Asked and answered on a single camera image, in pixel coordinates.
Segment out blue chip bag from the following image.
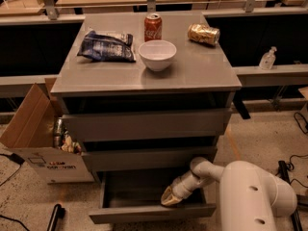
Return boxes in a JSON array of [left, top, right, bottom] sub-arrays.
[[77, 30, 136, 63]]

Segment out cardboard box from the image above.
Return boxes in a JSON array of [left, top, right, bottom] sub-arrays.
[[0, 78, 93, 184]]

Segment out grey drawer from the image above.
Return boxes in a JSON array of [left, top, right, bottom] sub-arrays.
[[89, 167, 216, 224], [63, 109, 231, 141], [82, 146, 217, 172]]

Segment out black stand bar right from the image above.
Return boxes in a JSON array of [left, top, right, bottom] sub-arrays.
[[278, 160, 303, 231]]

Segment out grey middle drawer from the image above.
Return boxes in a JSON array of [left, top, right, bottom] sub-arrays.
[[82, 146, 217, 172]]

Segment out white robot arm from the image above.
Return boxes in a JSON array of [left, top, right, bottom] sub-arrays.
[[161, 157, 297, 231]]

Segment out black power adapter cable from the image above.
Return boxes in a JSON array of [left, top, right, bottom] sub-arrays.
[[0, 152, 26, 188]]

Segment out grey bottom drawer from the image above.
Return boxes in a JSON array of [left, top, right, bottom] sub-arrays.
[[89, 167, 216, 224]]

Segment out gold crushed can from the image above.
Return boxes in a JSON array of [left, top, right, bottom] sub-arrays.
[[188, 23, 220, 46]]

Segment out black stand bar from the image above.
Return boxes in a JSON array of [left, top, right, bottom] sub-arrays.
[[278, 160, 303, 231], [46, 204, 65, 231]]

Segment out black stand bar left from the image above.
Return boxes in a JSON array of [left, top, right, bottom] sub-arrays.
[[46, 204, 65, 231]]

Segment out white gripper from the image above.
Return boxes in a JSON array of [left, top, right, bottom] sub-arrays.
[[161, 171, 205, 207]]

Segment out grey drawer cabinet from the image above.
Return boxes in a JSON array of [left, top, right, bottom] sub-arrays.
[[50, 11, 243, 191]]

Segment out white bowl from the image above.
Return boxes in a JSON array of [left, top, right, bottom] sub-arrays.
[[139, 39, 177, 71]]

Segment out grey metal railing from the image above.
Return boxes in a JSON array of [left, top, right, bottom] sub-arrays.
[[0, 0, 308, 27]]

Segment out clear sanitizer bottle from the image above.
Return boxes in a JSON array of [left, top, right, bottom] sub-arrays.
[[259, 46, 277, 70]]

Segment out silver can in box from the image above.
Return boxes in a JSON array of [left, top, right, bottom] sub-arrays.
[[53, 118, 64, 148]]

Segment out red cola can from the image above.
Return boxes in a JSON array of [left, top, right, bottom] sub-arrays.
[[144, 13, 163, 41]]

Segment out black cable right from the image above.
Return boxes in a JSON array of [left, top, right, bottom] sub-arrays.
[[273, 111, 308, 191]]

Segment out grey top drawer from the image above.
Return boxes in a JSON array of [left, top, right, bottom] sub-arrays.
[[63, 109, 231, 141]]

